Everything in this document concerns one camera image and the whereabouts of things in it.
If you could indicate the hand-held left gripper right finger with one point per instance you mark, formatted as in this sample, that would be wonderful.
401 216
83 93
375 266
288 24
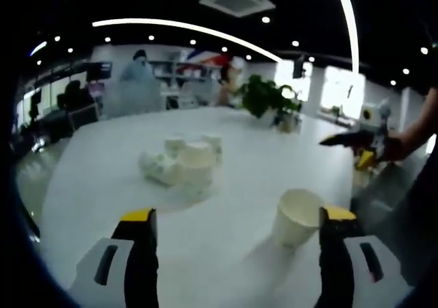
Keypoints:
337 263

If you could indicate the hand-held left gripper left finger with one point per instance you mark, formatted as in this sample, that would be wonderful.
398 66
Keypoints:
140 260

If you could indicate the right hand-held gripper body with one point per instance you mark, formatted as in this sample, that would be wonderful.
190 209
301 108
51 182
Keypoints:
376 119

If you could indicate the white patterned paper cup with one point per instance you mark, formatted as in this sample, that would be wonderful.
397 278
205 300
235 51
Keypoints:
294 219

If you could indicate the pile of white paper cups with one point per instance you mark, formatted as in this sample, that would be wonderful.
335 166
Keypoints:
184 167

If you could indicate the person's right hand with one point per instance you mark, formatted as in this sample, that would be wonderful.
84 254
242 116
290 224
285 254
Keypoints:
393 149

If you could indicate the person's grey trousers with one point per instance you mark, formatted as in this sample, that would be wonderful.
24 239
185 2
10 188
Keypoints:
380 202

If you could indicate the pale plant pot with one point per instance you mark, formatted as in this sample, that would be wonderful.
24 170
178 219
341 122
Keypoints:
286 123

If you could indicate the white table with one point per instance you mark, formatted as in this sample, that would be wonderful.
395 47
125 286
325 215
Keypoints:
222 253

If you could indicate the person's black shirt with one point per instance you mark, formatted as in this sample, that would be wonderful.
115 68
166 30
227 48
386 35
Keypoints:
424 219

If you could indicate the curved ceiling light strip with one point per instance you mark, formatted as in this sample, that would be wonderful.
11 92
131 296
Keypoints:
171 23
350 31

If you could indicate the green potted plant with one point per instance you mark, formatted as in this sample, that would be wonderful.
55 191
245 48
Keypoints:
263 96

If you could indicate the frosted desk partition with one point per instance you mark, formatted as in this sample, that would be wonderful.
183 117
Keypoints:
133 99

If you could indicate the white storage shelf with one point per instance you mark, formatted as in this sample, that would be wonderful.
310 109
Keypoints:
174 77

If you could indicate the dark display screen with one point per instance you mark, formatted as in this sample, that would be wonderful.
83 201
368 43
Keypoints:
99 72

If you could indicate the red blue wall banner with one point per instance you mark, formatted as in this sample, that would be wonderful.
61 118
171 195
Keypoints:
208 58

